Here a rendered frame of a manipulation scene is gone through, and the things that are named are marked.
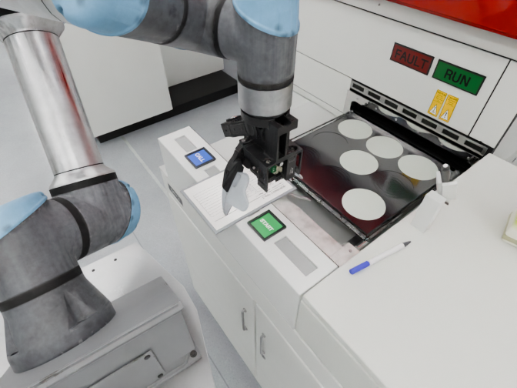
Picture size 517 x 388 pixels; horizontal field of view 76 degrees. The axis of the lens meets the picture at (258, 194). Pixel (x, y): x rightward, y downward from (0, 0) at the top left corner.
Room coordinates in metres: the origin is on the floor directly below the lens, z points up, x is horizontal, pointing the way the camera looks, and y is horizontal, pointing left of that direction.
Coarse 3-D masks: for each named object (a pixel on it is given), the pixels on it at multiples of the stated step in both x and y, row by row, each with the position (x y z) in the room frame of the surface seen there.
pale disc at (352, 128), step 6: (348, 120) 0.87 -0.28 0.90; (354, 120) 0.87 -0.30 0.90; (342, 126) 0.84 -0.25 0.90; (348, 126) 0.84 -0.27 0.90; (354, 126) 0.84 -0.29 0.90; (360, 126) 0.84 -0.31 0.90; (366, 126) 0.84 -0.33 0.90; (342, 132) 0.81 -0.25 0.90; (348, 132) 0.81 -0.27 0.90; (354, 132) 0.81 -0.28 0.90; (360, 132) 0.81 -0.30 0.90; (366, 132) 0.81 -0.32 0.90; (354, 138) 0.78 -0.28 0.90; (360, 138) 0.78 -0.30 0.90
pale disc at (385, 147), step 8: (376, 136) 0.79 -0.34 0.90; (384, 136) 0.79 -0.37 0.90; (368, 144) 0.75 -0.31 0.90; (376, 144) 0.75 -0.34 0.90; (384, 144) 0.75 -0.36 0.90; (392, 144) 0.75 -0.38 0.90; (400, 144) 0.75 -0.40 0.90; (376, 152) 0.71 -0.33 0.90; (384, 152) 0.71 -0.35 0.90; (392, 152) 0.71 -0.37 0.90; (400, 152) 0.71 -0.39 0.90
